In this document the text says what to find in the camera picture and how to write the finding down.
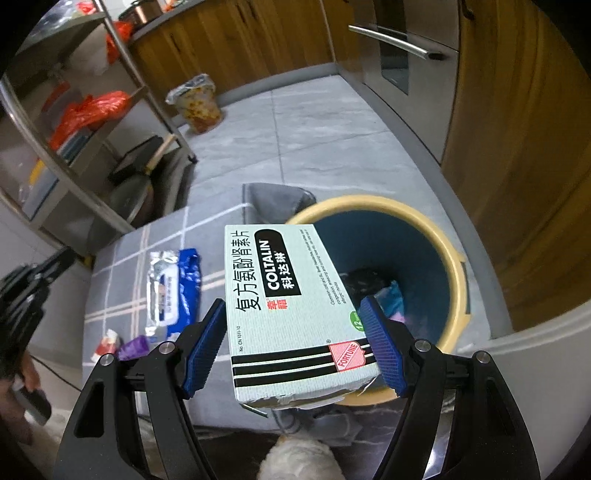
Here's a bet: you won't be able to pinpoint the dark cooking pot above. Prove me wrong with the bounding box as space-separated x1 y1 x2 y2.
119 0 163 27

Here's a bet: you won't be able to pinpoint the black crumpled bag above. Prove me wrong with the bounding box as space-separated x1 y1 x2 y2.
341 267 394 297

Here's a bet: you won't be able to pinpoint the steel kitchen rack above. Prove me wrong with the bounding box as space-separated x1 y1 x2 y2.
0 0 200 260

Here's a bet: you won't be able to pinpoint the black pan with wooden handle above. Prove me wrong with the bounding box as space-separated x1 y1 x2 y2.
108 133 179 186

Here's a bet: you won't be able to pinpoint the blue plastic packet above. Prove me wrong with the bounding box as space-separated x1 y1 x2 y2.
167 248 205 340

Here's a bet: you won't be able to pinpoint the person's left hand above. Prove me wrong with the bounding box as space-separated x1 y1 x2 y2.
13 354 42 393

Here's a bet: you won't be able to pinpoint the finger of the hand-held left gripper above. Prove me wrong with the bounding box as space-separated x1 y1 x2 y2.
38 246 77 288

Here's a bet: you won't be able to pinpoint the purple wrapper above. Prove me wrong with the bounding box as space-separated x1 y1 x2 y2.
115 335 151 362

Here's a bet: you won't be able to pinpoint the small orange plastic bag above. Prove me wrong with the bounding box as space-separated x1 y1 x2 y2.
106 21 135 64

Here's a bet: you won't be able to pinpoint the silver wet wipe packet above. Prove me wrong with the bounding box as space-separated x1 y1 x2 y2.
145 249 184 340

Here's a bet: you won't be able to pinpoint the red and white wrapper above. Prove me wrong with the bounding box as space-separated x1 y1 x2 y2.
93 328 122 359

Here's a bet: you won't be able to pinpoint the wooden base cabinets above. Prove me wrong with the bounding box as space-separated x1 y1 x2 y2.
127 0 341 94

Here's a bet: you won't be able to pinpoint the large blue paper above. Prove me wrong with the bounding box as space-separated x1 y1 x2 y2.
376 280 405 320

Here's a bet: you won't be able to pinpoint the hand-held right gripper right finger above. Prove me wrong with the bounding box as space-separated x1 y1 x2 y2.
359 295 541 480

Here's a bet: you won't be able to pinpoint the grey wok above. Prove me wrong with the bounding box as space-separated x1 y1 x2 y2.
108 178 156 228

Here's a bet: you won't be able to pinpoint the yellow rimmed blue trash bin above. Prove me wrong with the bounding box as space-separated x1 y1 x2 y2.
286 195 473 407

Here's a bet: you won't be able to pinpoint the large orange plastic bag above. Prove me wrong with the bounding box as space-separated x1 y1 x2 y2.
48 90 133 151

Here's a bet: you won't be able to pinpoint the lower oven handle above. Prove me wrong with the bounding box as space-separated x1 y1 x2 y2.
348 24 444 61

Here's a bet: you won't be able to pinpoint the white fluffy rug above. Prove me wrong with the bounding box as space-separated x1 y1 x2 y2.
265 436 348 480

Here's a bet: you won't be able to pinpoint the stainless steel oven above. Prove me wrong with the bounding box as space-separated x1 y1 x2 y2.
332 0 463 161

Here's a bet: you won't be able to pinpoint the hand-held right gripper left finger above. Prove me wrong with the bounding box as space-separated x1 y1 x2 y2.
54 298 228 480

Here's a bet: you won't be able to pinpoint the grey checked floor mat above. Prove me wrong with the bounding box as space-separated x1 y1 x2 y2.
82 207 298 428

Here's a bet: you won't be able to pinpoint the pale green medicine box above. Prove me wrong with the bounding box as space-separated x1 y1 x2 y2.
224 224 384 411

